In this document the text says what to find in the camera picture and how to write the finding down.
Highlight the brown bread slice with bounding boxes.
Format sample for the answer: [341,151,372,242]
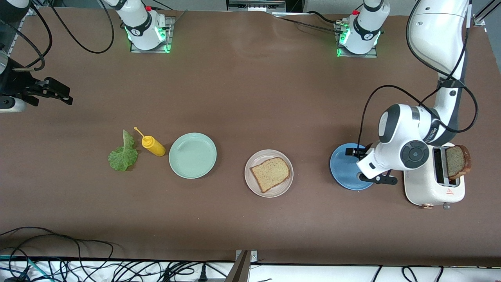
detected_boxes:
[250,157,291,193]
[445,145,472,181]

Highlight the green lettuce leaf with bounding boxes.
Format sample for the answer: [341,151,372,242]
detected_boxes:
[108,129,139,172]

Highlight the blue plate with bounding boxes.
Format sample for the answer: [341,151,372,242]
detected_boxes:
[330,143,377,191]

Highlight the beige plate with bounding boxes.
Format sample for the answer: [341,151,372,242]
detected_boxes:
[244,149,294,198]

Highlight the mint green plate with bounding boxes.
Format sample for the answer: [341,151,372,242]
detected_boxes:
[168,132,218,180]

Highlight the white two-slot toaster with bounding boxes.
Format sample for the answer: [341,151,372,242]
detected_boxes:
[403,143,466,211]

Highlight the yellow mustard squeeze bottle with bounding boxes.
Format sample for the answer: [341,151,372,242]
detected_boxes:
[133,126,166,157]

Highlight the black cable with metal plug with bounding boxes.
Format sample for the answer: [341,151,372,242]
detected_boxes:
[0,0,54,72]

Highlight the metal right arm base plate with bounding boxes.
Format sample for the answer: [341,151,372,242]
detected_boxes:
[130,16,173,54]

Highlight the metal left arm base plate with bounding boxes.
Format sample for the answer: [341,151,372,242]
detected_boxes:
[336,22,378,59]

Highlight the black cable to arm base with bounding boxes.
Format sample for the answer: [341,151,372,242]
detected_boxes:
[273,11,342,33]

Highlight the long thin black cable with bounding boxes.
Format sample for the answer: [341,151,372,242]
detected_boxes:
[0,226,115,262]

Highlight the aluminium profile post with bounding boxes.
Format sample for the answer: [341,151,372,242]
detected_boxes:
[225,250,258,282]

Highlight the teal cable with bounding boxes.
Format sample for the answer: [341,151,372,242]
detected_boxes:
[0,255,44,282]

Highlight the aluminium frame bar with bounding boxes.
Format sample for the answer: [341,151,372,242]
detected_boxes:
[227,0,287,13]

